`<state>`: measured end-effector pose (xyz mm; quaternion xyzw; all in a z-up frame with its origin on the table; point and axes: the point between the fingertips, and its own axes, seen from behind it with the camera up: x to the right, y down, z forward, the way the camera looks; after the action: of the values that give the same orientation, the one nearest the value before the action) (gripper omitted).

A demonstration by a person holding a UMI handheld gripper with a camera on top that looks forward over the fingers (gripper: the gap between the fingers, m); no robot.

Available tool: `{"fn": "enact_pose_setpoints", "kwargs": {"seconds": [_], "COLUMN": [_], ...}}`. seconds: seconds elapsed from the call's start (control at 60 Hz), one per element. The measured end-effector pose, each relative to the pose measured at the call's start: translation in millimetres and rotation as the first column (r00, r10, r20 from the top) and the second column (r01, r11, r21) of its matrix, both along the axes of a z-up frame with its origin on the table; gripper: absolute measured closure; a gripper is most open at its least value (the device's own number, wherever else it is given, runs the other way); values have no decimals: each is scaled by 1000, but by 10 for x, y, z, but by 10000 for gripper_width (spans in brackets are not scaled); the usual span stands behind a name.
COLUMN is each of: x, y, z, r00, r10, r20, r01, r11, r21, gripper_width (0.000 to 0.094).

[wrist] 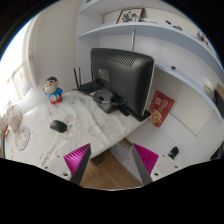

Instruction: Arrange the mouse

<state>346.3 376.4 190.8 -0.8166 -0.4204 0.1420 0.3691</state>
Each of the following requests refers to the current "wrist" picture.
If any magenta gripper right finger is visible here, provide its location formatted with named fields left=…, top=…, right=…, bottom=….
left=132, top=143, right=159, bottom=185

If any black computer monitor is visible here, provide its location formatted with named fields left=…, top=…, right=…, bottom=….
left=90, top=48, right=154, bottom=121

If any cartoon boy figurine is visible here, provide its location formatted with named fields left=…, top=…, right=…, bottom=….
left=43, top=76, right=63, bottom=105

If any black wifi router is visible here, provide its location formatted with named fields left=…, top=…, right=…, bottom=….
left=74, top=69, right=101, bottom=94

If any round white clock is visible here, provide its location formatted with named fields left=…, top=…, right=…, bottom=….
left=15, top=126, right=30, bottom=151

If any framed picture on shelf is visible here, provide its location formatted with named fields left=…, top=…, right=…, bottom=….
left=116, top=8, right=144, bottom=24

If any white wall shelf unit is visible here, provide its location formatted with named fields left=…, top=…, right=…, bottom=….
left=75, top=0, right=224, bottom=122

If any black computer mouse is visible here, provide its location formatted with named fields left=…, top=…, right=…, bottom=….
left=50, top=120, right=67, bottom=133

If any red paper poster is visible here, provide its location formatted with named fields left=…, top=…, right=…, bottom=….
left=149, top=90, right=175, bottom=127

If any white patterned tablecloth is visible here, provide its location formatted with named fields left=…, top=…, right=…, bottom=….
left=5, top=91, right=141, bottom=167

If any white cup on shelf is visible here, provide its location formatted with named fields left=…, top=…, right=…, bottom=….
left=203, top=78, right=215, bottom=96

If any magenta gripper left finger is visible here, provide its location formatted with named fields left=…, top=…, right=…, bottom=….
left=64, top=144, right=91, bottom=185

